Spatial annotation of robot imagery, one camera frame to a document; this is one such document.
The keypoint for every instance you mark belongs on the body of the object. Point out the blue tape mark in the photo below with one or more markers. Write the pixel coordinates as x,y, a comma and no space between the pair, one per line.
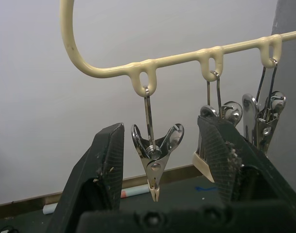
203,188

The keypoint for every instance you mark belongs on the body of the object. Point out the chrome clothes clip cream tips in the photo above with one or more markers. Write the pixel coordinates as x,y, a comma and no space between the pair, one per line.
264,116
220,114
154,150

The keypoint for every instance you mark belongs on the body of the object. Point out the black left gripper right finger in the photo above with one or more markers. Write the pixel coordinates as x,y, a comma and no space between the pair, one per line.
237,165

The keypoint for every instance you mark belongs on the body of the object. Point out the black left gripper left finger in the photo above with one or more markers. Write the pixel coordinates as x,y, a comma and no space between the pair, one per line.
99,167

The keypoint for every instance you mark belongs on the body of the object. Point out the pale blue rolled tube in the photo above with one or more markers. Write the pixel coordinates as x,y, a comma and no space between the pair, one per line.
133,193

